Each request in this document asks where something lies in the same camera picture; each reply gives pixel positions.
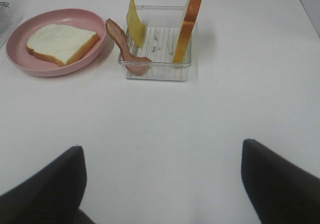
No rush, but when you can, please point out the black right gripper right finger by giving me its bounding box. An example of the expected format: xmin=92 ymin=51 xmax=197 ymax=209
xmin=241 ymin=139 xmax=320 ymax=224

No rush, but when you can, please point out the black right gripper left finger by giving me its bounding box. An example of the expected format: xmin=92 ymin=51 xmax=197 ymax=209
xmin=0 ymin=146 xmax=93 ymax=224

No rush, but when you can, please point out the bread slice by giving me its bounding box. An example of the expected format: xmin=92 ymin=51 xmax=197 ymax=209
xmin=172 ymin=0 xmax=202 ymax=64
xmin=26 ymin=24 xmax=100 ymax=67

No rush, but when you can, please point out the bacon strip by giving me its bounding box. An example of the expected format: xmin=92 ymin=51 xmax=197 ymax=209
xmin=105 ymin=18 xmax=152 ymax=76

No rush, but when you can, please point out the yellow cheese slice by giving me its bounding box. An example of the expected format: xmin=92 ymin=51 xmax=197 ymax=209
xmin=126 ymin=0 xmax=147 ymax=48

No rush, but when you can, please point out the pink round plate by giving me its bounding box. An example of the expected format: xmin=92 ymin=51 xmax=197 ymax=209
xmin=6 ymin=8 xmax=107 ymax=77

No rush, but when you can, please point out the left clear plastic tray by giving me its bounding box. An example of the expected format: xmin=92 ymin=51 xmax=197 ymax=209
xmin=0 ymin=1 xmax=12 ymax=47

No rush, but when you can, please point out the clear plastic tray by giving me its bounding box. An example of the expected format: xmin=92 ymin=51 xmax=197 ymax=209
xmin=0 ymin=1 xmax=12 ymax=47
xmin=118 ymin=5 xmax=192 ymax=82

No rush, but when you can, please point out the right clear plastic tray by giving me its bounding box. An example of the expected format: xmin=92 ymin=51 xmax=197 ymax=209
xmin=118 ymin=5 xmax=192 ymax=82

